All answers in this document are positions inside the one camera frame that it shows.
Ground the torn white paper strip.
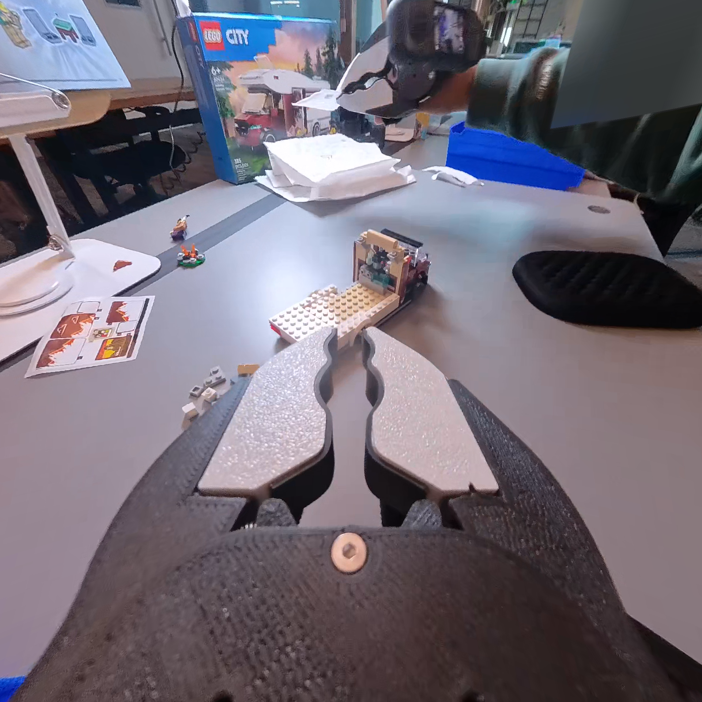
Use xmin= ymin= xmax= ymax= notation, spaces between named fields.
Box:
xmin=422 ymin=166 xmax=484 ymax=188

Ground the wooden background table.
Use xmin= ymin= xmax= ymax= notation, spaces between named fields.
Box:
xmin=66 ymin=78 xmax=198 ymax=126

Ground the printed sticker sheet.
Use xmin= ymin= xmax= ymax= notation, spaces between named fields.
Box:
xmin=24 ymin=296 xmax=156 ymax=379

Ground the person's green sweatshirt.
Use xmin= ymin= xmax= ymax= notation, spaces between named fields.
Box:
xmin=548 ymin=104 xmax=702 ymax=208

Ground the black chair armrest pad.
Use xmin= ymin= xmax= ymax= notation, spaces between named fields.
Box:
xmin=512 ymin=250 xmax=702 ymax=331

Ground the person's right forearm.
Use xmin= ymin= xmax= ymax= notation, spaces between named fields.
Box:
xmin=465 ymin=46 xmax=583 ymax=165

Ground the colourful toy set box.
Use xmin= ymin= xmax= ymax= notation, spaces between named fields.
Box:
xmin=175 ymin=12 xmax=339 ymax=185

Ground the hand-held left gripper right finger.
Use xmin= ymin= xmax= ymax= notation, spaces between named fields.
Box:
xmin=362 ymin=327 xmax=500 ymax=500

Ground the grey desk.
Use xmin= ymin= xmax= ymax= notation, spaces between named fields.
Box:
xmin=0 ymin=134 xmax=702 ymax=702

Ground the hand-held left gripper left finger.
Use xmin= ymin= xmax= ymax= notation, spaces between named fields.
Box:
xmin=197 ymin=327 xmax=336 ymax=494

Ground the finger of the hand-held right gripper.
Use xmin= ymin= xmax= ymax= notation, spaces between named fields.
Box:
xmin=336 ymin=73 xmax=400 ymax=119
xmin=341 ymin=36 xmax=393 ymax=94

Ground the small white printed paper bag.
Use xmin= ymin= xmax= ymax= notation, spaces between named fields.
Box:
xmin=291 ymin=88 xmax=345 ymax=112

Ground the toy brick camper van model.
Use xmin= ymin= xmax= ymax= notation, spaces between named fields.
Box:
xmin=269 ymin=229 xmax=432 ymax=350

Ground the light printed booklet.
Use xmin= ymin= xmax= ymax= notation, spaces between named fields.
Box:
xmin=0 ymin=0 xmax=132 ymax=91

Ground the person's right hand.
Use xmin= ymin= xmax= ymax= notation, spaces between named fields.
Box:
xmin=427 ymin=66 xmax=478 ymax=116

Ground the black hanging cable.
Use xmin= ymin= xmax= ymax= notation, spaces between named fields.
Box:
xmin=163 ymin=0 xmax=190 ymax=184

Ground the white desk stand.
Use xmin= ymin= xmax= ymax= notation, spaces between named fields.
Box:
xmin=0 ymin=71 xmax=162 ymax=364

